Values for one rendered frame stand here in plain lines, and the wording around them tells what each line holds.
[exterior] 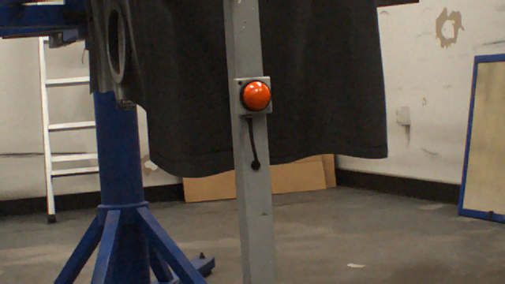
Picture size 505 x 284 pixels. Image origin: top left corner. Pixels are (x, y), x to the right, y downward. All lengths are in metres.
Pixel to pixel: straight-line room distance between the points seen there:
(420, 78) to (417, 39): 0.20
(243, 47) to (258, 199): 0.21
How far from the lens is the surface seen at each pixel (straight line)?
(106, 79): 2.02
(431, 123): 5.56
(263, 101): 1.42
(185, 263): 2.93
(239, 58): 1.45
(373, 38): 1.84
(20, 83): 6.33
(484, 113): 4.90
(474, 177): 4.92
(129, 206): 3.02
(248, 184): 1.46
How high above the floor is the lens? 0.66
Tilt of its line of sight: 3 degrees down
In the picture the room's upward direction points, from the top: 4 degrees counter-clockwise
